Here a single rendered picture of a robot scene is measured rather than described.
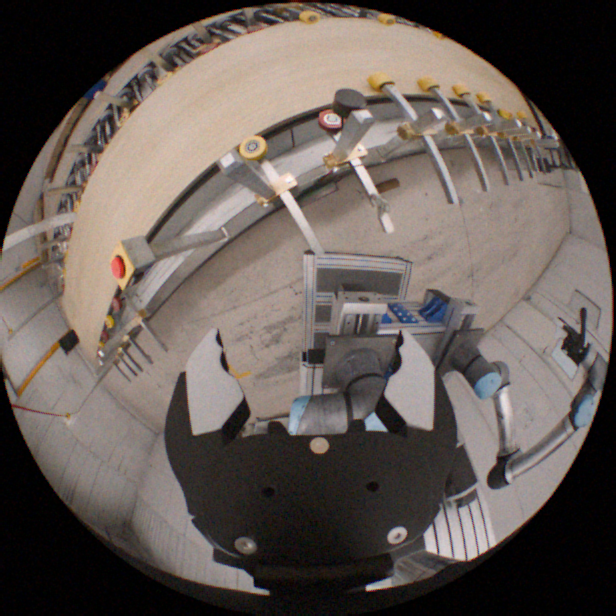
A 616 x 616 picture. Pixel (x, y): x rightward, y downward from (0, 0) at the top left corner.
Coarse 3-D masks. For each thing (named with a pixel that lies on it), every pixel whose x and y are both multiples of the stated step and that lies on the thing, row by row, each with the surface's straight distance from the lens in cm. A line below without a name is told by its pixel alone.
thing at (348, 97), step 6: (342, 90) 43; (348, 90) 43; (354, 90) 44; (336, 96) 41; (342, 96) 41; (348, 96) 42; (354, 96) 42; (360, 96) 43; (342, 102) 40; (348, 102) 40; (354, 102) 41; (360, 102) 41; (342, 120) 49; (342, 126) 49
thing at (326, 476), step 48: (288, 432) 7; (384, 432) 7; (240, 480) 6; (288, 480) 6; (336, 480) 6; (384, 480) 6; (240, 528) 6; (288, 528) 6; (336, 528) 6; (384, 528) 6; (288, 576) 6; (336, 576) 6; (384, 576) 7
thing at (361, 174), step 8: (336, 136) 66; (352, 160) 63; (352, 168) 64; (360, 168) 63; (360, 176) 62; (368, 176) 63; (368, 184) 62; (368, 192) 61; (376, 192) 62; (384, 216) 63; (384, 224) 62; (384, 232) 65
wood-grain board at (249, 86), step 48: (240, 48) 107; (288, 48) 98; (336, 48) 100; (384, 48) 114; (432, 48) 154; (192, 96) 90; (240, 96) 76; (288, 96) 71; (384, 96) 82; (432, 96) 101; (144, 144) 94; (192, 144) 72; (240, 144) 63; (96, 192) 125; (144, 192) 83; (96, 240) 121; (96, 288) 135; (96, 336) 181
